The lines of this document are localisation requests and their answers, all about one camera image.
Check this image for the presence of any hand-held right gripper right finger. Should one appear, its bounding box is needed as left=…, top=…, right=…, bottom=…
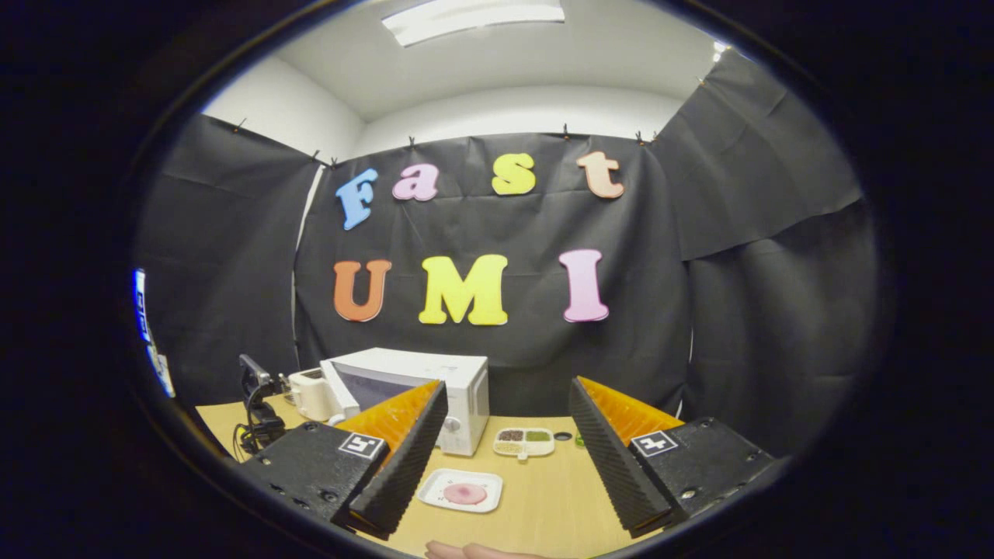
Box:
left=568, top=376, right=779, bottom=538

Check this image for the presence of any white divided dish of beans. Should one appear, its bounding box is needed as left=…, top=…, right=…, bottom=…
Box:
left=493, top=427, right=556, bottom=462

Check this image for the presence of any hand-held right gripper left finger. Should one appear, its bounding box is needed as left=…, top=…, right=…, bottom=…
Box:
left=224, top=378, right=451, bottom=540

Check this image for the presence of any white square plate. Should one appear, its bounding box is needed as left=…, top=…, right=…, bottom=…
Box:
left=417, top=468, right=504, bottom=514

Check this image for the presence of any white microwave oven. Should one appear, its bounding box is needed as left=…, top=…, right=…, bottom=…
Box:
left=320, top=347, right=491, bottom=457

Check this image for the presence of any black backdrop cloth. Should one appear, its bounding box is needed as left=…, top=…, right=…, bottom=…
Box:
left=132, top=48, right=882, bottom=459

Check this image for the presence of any blue and white panel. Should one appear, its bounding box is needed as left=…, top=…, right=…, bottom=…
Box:
left=132, top=268, right=176, bottom=399

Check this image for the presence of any long ceiling light panel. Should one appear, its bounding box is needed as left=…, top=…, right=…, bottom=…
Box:
left=382, top=0, right=565, bottom=47

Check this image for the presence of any cream white toaster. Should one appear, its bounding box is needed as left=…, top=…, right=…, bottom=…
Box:
left=287, top=368, right=343, bottom=424

